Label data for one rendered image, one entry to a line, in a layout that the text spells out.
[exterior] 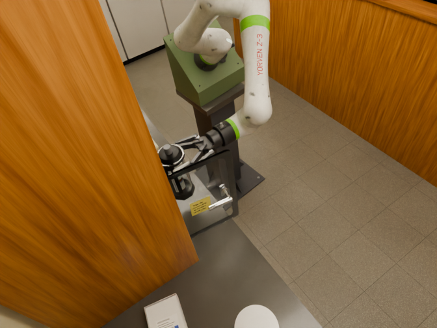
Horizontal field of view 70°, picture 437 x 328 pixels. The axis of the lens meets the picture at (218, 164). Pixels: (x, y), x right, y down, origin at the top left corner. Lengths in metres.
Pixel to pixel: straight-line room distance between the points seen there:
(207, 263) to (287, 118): 2.14
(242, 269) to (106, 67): 0.90
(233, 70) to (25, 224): 1.46
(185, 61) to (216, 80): 0.20
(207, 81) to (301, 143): 1.35
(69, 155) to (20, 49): 0.22
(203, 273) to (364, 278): 1.33
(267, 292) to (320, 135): 2.03
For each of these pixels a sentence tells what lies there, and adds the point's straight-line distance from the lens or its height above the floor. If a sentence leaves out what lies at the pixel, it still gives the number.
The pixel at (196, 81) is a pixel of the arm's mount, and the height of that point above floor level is 1.08.
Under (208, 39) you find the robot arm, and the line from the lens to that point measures 1.65.
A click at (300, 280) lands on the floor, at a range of 2.25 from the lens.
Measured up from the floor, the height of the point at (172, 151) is 1.29.
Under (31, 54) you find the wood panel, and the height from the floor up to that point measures 1.88.
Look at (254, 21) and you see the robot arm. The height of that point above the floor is 1.55.
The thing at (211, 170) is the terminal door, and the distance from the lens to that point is 0.99.
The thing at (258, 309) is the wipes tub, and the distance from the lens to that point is 1.05.
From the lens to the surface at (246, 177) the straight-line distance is 2.63.
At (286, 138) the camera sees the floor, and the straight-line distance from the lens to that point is 2.95.
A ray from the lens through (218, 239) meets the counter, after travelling 1.30.
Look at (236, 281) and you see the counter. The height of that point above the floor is 0.94.
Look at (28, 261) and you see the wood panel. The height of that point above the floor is 1.46.
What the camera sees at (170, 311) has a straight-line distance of 1.20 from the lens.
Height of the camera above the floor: 2.10
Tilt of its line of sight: 49 degrees down
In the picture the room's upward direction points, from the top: 10 degrees counter-clockwise
